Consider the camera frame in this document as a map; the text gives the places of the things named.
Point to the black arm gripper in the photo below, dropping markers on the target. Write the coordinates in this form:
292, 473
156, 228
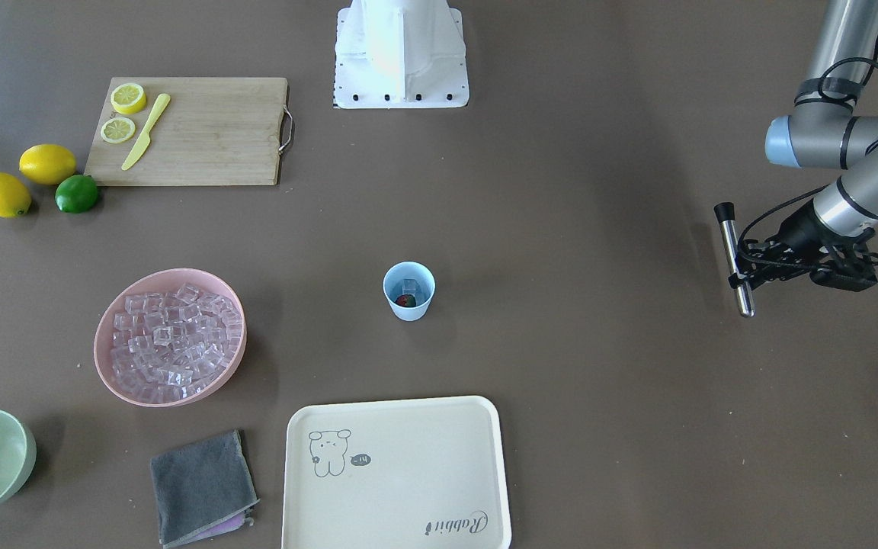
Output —
794, 229

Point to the steel muddler black tip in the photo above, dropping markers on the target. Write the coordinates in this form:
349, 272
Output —
725, 215

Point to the red strawberry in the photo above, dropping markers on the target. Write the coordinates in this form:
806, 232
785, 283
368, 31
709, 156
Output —
406, 301

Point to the clear ice cubes pile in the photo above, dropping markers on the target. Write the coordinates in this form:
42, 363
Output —
167, 344

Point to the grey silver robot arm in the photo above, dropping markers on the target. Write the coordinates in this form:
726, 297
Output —
823, 131

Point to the light blue plastic cup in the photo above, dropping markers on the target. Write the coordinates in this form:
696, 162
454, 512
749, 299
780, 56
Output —
409, 288

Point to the cream rabbit tray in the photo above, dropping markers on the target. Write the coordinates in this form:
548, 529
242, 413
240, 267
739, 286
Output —
419, 473

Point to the pink cloth under grey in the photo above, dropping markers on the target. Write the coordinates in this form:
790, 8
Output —
236, 522

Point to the pink bowl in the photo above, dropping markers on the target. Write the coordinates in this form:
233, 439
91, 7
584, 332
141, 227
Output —
162, 281

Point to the grey folded cloth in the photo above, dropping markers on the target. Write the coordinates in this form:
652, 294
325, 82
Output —
200, 485

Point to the bamboo cutting board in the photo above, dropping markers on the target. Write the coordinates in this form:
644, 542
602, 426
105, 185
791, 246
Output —
215, 131

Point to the yellow plastic knife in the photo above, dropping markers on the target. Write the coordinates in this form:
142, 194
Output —
143, 140

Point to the lemon half near board corner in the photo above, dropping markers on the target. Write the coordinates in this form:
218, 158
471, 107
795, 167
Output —
128, 98

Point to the lemon half slice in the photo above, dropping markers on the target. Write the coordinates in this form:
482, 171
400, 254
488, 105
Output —
118, 129

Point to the green lime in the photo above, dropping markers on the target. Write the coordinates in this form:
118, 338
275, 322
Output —
77, 194

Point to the whole yellow lemon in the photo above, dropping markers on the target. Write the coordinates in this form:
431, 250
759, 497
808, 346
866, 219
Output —
48, 164
15, 199

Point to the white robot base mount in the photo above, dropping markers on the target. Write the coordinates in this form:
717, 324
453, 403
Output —
400, 55

